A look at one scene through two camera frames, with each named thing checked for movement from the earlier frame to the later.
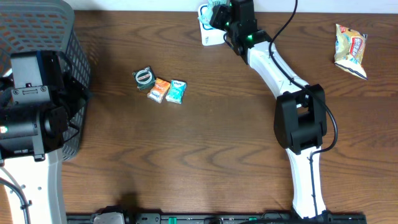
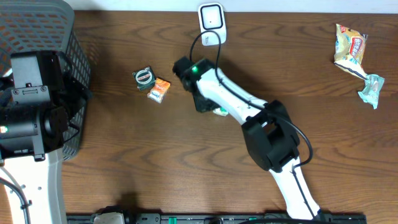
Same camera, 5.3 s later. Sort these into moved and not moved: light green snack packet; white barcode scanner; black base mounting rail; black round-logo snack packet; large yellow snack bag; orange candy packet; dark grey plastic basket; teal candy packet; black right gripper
Moved: light green snack packet; black right gripper; teal candy packet
Not moved: dark grey plastic basket; black round-logo snack packet; black base mounting rail; orange candy packet; large yellow snack bag; white barcode scanner
